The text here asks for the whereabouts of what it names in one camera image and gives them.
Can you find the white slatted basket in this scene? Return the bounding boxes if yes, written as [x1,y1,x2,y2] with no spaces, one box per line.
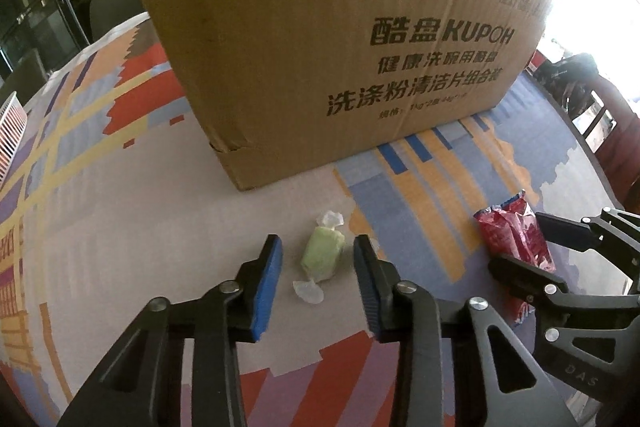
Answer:
[0,91,29,184]

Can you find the brown cardboard box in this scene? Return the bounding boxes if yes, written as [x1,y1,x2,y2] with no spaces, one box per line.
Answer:
[122,0,564,193]

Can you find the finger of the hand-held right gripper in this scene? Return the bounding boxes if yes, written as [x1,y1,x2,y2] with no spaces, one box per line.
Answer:
[534,206,640,259]
[487,252,640,314]

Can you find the grey upholstered chair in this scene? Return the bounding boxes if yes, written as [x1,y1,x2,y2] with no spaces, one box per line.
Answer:
[0,51,52,100]
[87,0,152,44]

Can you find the wooden chair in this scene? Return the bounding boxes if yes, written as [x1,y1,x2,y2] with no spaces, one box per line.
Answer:
[574,76,640,204]

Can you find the red crinkled snack packet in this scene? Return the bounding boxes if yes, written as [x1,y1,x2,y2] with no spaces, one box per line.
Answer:
[472,189,557,326]

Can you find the dark glass sliding door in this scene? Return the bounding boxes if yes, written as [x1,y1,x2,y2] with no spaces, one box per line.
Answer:
[0,0,97,75]

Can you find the green candy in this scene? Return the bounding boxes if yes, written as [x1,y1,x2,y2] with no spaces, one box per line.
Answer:
[292,209,349,306]

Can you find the patterned tablecloth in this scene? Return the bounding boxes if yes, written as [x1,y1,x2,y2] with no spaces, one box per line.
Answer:
[0,12,640,427]

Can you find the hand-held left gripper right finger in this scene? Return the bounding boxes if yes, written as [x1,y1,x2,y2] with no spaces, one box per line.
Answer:
[352,234,581,427]

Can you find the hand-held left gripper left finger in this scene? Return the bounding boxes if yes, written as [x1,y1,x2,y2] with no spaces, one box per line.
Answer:
[57,234,284,427]

